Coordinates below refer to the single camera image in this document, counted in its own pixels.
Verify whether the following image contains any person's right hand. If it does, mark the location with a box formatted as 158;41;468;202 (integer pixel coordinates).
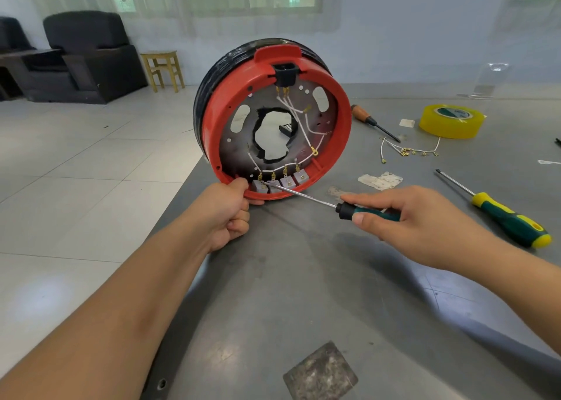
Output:
339;185;487;272

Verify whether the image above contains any person's left hand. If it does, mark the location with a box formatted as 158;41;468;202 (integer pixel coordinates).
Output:
186;178;252;255

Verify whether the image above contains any teal handle screwdriver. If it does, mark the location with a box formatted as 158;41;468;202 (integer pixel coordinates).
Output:
265;180;401;222

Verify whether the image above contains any green yellow handle screwdriver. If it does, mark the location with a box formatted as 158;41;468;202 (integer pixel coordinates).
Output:
435;168;553;249

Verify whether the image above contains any red round appliance base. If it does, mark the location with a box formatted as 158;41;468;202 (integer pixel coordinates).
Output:
193;38;352;202

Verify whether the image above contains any person's left forearm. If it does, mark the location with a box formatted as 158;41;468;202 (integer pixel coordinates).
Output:
0;229;212;400

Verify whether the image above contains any crumpled white tape piece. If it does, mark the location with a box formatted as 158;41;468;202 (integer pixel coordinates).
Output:
358;172;404;192

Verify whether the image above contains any yellow tape roll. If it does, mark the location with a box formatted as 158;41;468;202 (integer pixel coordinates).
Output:
419;103;487;141

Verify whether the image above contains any small wooden stool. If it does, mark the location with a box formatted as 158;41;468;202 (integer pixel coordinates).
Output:
140;50;186;93

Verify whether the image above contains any black armchair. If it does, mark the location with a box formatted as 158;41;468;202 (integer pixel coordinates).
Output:
18;11;148;105

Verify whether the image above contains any dark coffee table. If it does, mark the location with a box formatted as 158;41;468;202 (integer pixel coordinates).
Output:
0;48;67;99

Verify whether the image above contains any black sofa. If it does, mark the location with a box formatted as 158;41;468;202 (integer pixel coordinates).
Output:
0;17;36;99

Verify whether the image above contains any orange handle screwdriver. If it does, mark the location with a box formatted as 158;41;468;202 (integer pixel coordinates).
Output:
351;105;401;143

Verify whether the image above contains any grey metal table bracket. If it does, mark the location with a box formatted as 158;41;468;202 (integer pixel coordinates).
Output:
140;373;172;400

